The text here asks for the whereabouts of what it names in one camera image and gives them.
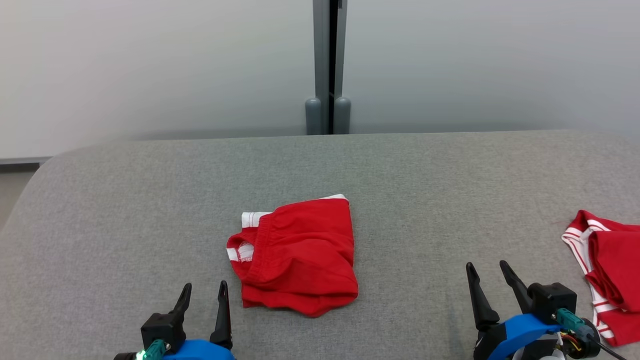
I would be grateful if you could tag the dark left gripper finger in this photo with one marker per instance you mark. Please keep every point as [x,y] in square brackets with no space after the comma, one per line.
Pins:
[183,299]
[222,317]

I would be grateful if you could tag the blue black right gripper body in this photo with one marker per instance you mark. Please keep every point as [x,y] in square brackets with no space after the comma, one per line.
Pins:
[520,332]

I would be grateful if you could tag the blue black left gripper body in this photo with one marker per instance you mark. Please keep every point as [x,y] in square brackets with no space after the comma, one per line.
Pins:
[200,351]

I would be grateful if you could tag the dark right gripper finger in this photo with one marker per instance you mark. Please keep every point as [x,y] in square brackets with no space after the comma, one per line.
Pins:
[515,285]
[480,300]

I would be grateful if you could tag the red basketball jersey black print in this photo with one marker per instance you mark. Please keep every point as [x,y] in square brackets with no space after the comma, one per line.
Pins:
[612,270]

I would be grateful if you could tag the red shorts white side panels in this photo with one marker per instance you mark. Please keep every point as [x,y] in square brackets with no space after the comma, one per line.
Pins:
[300,255]

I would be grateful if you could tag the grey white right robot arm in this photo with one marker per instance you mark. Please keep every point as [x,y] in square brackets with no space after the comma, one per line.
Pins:
[542,352]

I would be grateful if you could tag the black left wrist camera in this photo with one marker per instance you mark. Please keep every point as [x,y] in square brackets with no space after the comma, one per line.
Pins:
[162,330]

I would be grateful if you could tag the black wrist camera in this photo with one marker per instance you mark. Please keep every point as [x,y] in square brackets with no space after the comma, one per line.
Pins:
[162,330]
[552,297]

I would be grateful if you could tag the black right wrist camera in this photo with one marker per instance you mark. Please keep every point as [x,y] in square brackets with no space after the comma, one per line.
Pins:
[552,297]

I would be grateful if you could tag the teal left camera connector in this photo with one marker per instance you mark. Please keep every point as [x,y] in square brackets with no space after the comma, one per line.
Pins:
[155,349]

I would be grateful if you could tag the teal camera connector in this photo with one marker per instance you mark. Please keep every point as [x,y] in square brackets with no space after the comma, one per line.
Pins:
[572,321]
[155,349]

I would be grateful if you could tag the teal right camera connector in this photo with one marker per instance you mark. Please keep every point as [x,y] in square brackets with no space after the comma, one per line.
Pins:
[572,321]

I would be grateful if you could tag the grey metal partition post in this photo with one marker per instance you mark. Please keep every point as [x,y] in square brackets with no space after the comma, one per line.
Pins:
[322,60]

